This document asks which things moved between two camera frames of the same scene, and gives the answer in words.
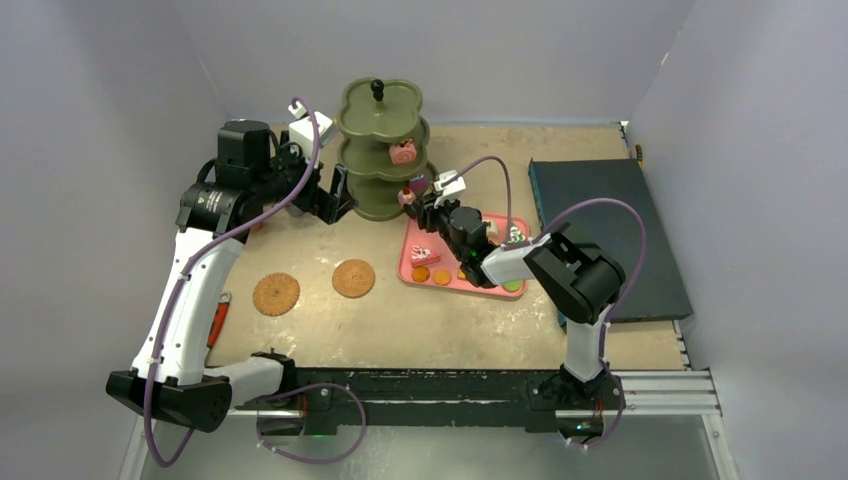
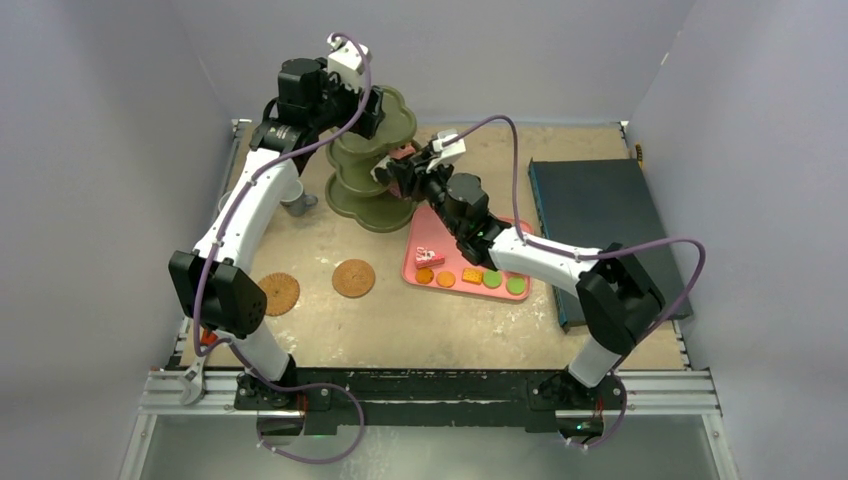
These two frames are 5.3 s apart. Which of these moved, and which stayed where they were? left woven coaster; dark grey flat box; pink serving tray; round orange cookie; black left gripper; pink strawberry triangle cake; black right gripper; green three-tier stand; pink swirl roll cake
Moved: black left gripper; green three-tier stand; black right gripper
Stayed: dark grey flat box; pink swirl roll cake; pink strawberry triangle cake; pink serving tray; round orange cookie; left woven coaster
